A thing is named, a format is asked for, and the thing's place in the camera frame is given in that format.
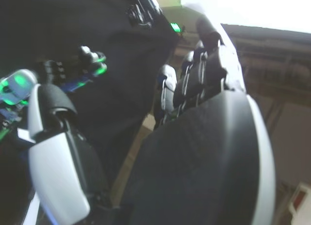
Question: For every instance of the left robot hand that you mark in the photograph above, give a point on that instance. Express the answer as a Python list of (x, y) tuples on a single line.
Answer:
[(199, 161)]

